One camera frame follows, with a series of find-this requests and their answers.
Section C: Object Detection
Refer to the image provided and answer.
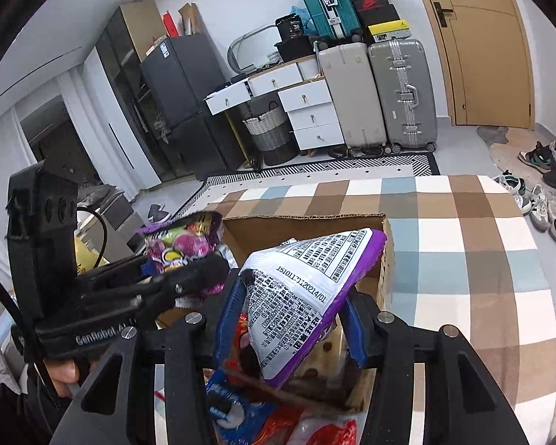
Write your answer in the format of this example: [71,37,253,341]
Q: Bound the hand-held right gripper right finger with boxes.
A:
[342,290,531,445]

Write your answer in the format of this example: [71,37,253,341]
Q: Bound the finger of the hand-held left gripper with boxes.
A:
[76,254,158,294]
[80,255,231,322]

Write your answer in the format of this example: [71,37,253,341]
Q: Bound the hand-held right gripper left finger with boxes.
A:
[51,280,248,445]

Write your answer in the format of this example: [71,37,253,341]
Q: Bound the purple gummy candy packet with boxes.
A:
[136,211,225,296]

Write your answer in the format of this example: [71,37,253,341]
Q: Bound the white purple candy packet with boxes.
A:
[213,227,389,390]

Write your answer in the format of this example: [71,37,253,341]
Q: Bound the brown cardboard box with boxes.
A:
[158,213,398,415]

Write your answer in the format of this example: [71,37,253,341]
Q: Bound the person's left forearm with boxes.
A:
[16,371,82,445]

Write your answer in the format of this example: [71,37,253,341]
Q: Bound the person's left hand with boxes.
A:
[43,358,83,398]

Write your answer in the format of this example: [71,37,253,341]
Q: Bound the white red snack packet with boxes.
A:
[287,419,358,445]

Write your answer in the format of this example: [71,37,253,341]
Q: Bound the blue cookie packet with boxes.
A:
[205,368,279,442]

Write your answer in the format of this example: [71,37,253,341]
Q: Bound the checkered tablecloth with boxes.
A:
[204,174,556,445]

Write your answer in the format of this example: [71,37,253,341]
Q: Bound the white wardrobe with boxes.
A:
[56,49,162,195]

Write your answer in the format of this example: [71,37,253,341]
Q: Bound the woven laundry basket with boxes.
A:
[242,101,298,167]

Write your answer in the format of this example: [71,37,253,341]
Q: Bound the patterned rug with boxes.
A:
[167,152,441,224]

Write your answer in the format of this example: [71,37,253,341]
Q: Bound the dark grey fridge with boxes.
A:
[140,33,247,182]

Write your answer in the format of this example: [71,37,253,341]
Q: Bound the white vanity desk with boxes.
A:
[204,56,346,158]

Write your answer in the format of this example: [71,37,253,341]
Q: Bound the dark glass cabinet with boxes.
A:
[95,0,178,187]

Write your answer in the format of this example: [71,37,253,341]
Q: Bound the arched mirror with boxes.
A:
[227,23,283,76]

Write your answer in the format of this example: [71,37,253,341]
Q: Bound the pile of loose sneakers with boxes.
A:
[491,139,556,270]

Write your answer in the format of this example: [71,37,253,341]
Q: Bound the beige suitcase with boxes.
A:
[316,43,391,156]

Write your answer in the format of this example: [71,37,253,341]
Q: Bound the grey beige doormat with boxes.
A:
[476,125,556,178]

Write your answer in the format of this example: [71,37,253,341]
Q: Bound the silver suitcase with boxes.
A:
[367,38,439,154]

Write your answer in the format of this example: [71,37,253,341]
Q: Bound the black storage bin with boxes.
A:
[274,36,316,64]

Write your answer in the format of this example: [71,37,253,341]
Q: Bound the folded cardboard pieces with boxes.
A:
[178,2,209,36]

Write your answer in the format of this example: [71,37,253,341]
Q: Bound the black paper bag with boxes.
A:
[275,14,307,42]

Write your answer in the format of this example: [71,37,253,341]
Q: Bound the blue plastic bag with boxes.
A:
[291,4,314,36]

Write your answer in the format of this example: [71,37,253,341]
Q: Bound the teal suitcase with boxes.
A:
[291,0,364,45]

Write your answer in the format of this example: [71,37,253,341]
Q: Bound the yellow white shoebox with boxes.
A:
[366,21,413,44]

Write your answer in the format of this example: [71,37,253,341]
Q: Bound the wooden door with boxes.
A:
[405,0,536,129]

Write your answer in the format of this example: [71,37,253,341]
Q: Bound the plain black shoebox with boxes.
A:
[359,4,399,29]

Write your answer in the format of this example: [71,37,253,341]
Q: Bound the black red shoebox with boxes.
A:
[352,0,397,13]

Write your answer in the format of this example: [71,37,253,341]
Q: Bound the black door handle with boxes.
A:
[433,2,456,29]

